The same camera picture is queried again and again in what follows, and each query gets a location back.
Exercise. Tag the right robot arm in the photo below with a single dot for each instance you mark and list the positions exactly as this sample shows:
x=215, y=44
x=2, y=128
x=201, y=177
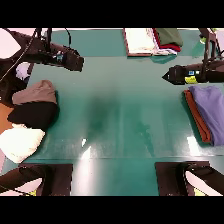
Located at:
x=210, y=73

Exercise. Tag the dark green garment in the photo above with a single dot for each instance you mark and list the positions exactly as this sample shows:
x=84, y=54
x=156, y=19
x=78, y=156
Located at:
x=170, y=36

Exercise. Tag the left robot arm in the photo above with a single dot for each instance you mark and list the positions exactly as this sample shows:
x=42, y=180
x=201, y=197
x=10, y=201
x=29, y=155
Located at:
x=36, y=53

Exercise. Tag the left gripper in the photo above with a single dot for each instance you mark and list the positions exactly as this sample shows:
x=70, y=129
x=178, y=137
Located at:
x=74, y=60

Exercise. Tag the blue-purple garment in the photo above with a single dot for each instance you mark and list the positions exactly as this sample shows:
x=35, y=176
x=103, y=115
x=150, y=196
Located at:
x=211, y=111

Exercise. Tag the orange-brown garment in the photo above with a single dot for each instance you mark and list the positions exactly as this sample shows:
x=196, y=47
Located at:
x=197, y=116

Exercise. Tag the red garment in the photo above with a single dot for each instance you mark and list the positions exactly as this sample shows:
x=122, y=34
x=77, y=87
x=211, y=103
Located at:
x=170, y=47

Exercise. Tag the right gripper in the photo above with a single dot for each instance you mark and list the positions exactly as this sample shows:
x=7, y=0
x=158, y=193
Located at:
x=176, y=75

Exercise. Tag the white folded garment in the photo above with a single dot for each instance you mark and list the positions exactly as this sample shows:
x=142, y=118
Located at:
x=140, y=40

